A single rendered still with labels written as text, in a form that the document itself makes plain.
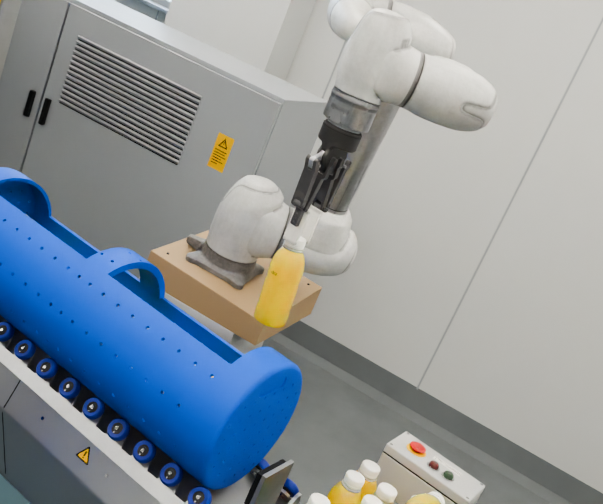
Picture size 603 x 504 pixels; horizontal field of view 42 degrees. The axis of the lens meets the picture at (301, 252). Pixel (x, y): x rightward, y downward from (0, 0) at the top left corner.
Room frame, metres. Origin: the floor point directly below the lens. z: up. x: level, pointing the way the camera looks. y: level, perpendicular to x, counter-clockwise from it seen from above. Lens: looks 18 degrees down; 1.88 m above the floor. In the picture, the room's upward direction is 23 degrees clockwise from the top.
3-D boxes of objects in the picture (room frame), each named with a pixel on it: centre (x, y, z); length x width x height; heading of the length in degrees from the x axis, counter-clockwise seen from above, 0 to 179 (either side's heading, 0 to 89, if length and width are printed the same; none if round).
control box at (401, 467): (1.48, -0.43, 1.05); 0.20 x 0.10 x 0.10; 63
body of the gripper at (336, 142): (1.44, 0.02, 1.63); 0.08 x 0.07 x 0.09; 153
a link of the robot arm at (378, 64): (1.44, 0.00, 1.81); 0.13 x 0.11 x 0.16; 100
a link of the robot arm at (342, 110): (1.44, 0.02, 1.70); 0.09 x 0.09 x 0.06
